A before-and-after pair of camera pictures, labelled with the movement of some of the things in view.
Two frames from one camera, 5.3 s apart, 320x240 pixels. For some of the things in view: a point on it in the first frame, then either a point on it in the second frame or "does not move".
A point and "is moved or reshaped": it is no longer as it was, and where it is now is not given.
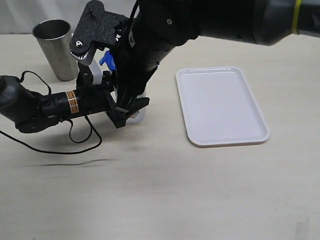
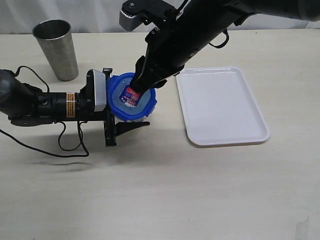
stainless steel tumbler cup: x=54 y=36 does not move
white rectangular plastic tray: x=218 y=107 does not move
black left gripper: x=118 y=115 to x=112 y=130
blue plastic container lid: x=109 y=60 is moved or reshaped
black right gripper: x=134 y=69 to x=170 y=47
